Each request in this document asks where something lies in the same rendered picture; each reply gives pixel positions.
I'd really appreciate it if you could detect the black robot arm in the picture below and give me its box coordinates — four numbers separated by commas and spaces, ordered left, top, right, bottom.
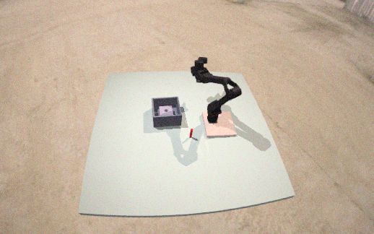
191, 59, 242, 124

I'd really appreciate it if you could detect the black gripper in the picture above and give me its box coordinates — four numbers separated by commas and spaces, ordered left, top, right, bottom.
198, 57, 207, 64

